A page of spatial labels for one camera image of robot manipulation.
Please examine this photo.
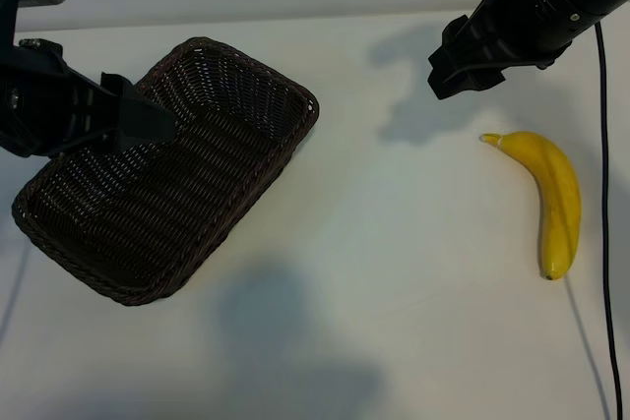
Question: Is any dark brown wicker basket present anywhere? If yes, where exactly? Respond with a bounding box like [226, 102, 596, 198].
[11, 36, 320, 307]

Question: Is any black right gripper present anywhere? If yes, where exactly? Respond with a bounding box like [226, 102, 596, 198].
[425, 0, 600, 101]

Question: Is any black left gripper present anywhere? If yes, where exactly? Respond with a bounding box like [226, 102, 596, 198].
[0, 38, 179, 159]

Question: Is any yellow banana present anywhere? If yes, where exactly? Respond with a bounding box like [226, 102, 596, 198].
[478, 130, 583, 281]

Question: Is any black cable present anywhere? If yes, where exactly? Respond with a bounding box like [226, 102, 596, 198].
[594, 20, 623, 420]

